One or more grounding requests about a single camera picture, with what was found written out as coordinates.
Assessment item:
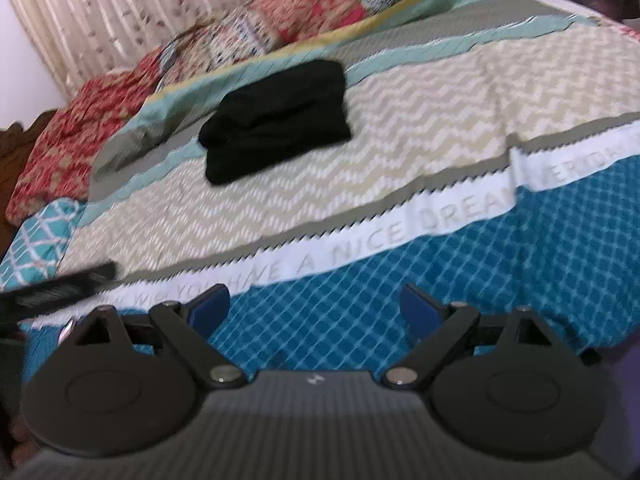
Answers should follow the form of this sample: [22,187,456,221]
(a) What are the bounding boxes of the black pants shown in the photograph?
[198,58,352,185]

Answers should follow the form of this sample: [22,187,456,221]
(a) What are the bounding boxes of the teal white lattice pillow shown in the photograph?
[1,198,86,292]

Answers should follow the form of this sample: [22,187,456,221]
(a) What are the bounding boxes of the red floral patchwork quilt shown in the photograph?
[6,0,400,225]

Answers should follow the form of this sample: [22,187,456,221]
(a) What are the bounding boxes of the carved wooden headboard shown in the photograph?
[0,110,56,256]

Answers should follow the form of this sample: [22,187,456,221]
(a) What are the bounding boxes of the patterned teal beige bedspread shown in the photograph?
[16,0,639,382]

